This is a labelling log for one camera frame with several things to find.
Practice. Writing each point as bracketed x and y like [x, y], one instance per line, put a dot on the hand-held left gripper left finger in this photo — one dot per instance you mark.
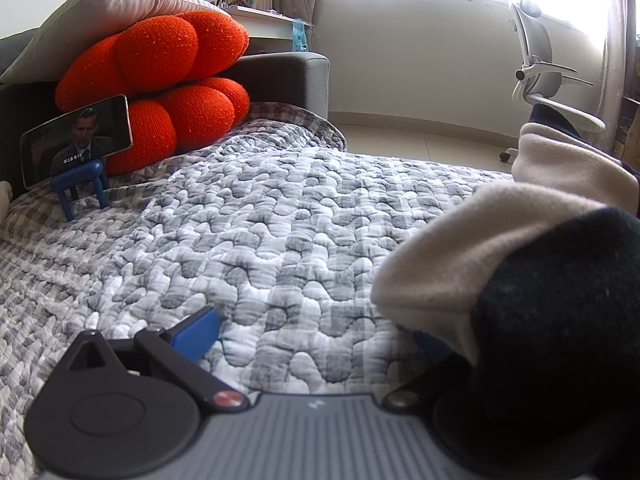
[196, 334]

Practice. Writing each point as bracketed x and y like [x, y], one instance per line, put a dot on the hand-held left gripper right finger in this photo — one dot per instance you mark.
[434, 349]

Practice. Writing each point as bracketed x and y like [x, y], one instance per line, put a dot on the beige and black raglan shirt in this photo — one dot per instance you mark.
[500, 240]

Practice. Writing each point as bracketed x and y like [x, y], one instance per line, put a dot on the grey checked quilt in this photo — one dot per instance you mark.
[250, 220]

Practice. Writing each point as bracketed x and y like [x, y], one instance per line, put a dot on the blue phone stand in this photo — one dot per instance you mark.
[80, 175]

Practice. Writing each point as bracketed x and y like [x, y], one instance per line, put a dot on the smartphone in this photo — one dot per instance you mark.
[75, 140]

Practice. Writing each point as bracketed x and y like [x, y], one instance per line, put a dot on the white plush cushion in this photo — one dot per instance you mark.
[4, 200]

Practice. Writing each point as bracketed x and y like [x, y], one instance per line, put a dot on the grey sofa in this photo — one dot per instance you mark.
[285, 80]

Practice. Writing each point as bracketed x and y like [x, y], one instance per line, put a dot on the orange knitted flower cushion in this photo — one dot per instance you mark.
[160, 55]

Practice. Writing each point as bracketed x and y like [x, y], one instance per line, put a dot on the white office chair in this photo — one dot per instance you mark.
[542, 80]

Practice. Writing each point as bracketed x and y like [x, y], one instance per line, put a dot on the wooden shelf unit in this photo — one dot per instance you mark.
[631, 110]

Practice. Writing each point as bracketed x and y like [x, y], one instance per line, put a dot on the white desk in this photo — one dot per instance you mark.
[265, 22]

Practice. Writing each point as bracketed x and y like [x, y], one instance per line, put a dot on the white pillow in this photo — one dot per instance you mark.
[105, 15]

